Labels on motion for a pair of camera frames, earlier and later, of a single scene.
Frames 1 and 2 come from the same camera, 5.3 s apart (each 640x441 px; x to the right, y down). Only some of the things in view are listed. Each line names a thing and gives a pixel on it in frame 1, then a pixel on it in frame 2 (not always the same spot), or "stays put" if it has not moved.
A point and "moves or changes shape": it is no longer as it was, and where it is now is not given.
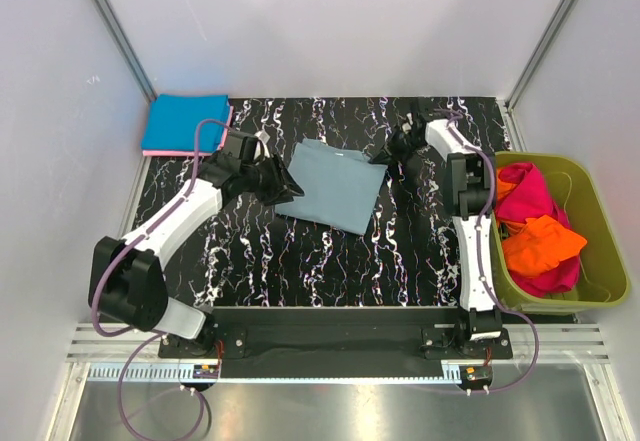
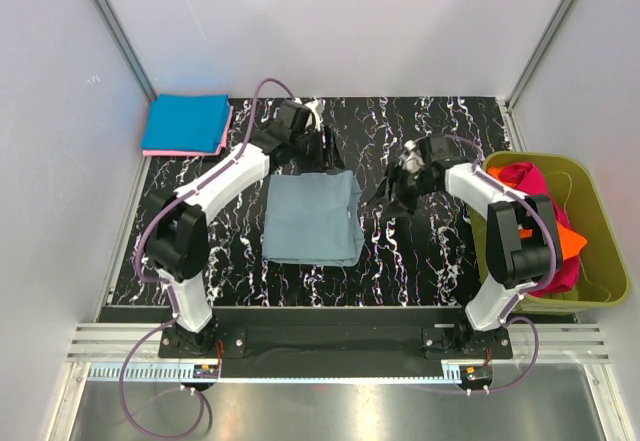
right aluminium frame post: [567, 6] stays put
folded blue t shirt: [169, 122] stays put
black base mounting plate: [428, 333] stays put
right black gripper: [384, 157] → [403, 206]
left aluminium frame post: [115, 28] stays put
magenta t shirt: [527, 199] stays put
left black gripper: [281, 179] → [326, 159]
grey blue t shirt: [339, 186] moves or changes shape
